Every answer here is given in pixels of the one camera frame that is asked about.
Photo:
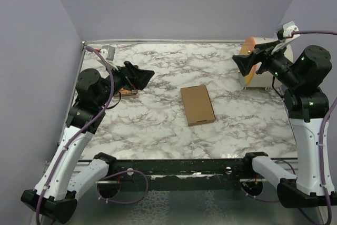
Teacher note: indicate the brown cardboard box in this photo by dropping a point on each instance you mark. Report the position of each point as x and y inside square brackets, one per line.
[197, 105]

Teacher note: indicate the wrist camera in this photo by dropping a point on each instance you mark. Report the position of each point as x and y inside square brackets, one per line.
[286, 34]
[108, 53]

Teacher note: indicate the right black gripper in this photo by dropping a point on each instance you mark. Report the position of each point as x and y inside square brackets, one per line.
[246, 62]

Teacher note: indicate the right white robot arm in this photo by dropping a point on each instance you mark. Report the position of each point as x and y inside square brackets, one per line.
[308, 110]

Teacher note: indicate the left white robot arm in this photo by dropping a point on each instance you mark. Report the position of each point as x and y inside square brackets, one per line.
[94, 94]

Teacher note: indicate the dark paperback book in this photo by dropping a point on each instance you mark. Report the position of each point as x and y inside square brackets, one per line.
[123, 93]

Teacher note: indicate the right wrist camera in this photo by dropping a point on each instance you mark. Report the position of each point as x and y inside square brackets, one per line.
[286, 34]

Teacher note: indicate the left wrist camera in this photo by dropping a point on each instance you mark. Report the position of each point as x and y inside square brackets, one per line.
[108, 53]

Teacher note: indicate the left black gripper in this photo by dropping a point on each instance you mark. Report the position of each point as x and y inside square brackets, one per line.
[129, 73]

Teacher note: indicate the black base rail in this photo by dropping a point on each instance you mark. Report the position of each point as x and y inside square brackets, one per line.
[129, 181]

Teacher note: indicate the cream cylinder with coloured face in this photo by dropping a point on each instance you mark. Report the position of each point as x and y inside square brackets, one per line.
[262, 60]

